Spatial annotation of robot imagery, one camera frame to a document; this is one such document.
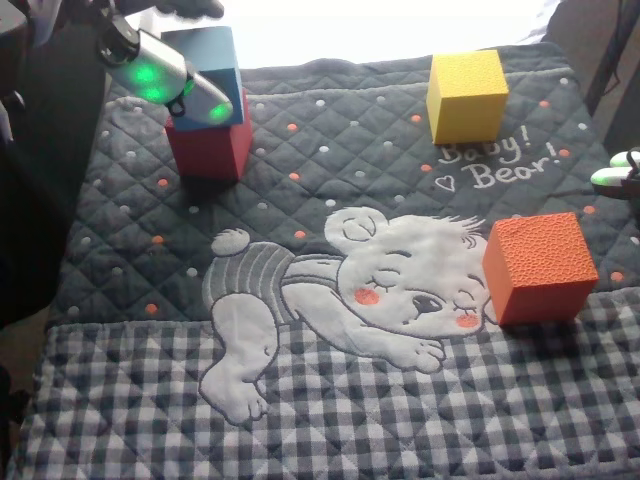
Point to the blue foam cube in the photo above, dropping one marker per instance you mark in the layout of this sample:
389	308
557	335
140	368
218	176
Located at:
210	50

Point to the black stand pole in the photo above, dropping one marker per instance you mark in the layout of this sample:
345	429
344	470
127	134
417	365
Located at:
607	50

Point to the white curtain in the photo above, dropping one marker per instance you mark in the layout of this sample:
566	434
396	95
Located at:
350	30

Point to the grey quilt with printed bear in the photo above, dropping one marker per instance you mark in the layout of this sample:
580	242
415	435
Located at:
350	410

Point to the orange foam cube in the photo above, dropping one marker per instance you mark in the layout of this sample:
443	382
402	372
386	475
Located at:
540	270

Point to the red foam cube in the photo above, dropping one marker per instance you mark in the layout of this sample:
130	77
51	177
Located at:
210	155

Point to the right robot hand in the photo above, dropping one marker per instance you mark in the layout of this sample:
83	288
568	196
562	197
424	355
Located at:
607	177

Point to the yellow foam cube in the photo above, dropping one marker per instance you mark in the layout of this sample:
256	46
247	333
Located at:
467	100

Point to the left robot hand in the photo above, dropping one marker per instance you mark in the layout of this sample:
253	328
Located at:
150	75

